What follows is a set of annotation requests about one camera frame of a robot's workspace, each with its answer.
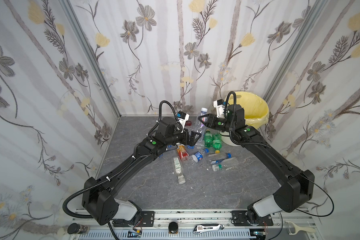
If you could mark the green bottle yellow cap right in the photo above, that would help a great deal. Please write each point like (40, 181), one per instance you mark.
(217, 142)

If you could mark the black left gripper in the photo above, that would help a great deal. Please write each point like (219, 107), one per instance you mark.
(188, 138)

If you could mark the clear bottle white cap green label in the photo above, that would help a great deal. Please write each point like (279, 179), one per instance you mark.
(179, 170)

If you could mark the orange juice bottle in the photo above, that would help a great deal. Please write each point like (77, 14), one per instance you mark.
(182, 152)

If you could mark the cream plastic peeler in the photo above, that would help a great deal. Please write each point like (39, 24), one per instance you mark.
(294, 229)

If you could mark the soda water clear bottle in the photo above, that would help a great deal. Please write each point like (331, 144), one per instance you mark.
(200, 128)

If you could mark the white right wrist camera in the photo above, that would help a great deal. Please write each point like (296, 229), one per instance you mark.
(219, 105)

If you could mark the black jar on rail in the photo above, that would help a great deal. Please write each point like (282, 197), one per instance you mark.
(77, 229)

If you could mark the clear bottle blue cap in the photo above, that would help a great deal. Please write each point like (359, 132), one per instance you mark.
(217, 158)

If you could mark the blue label bottle blue cap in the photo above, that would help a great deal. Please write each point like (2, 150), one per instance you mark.
(198, 156)

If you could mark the yellow plastic bin liner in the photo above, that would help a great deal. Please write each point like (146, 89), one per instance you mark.
(256, 109)

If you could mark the green bottle yellow cap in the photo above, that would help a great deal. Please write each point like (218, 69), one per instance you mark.
(217, 142)
(208, 139)

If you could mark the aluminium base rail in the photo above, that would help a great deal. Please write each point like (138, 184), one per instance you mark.
(272, 228)

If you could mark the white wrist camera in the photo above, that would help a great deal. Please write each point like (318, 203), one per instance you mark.
(219, 105)
(182, 119)

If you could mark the white ribbed trash bin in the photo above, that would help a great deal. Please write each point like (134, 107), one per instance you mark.
(226, 139)

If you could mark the green bottle yellow cap left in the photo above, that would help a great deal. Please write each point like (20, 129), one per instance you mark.
(208, 139)

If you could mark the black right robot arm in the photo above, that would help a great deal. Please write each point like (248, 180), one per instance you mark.
(296, 186)

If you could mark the clear bottle green band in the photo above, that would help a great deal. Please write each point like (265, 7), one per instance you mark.
(226, 164)

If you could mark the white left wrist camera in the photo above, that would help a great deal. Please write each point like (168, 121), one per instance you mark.
(182, 119)

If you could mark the black round knob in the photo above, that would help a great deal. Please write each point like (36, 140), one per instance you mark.
(173, 228)

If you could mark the white slotted cable duct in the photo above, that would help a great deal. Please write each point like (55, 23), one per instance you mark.
(186, 234)

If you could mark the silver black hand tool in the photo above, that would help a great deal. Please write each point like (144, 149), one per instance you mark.
(204, 228)

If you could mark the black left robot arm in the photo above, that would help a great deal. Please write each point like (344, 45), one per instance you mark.
(99, 196)

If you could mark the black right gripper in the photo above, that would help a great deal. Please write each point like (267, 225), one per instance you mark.
(211, 120)

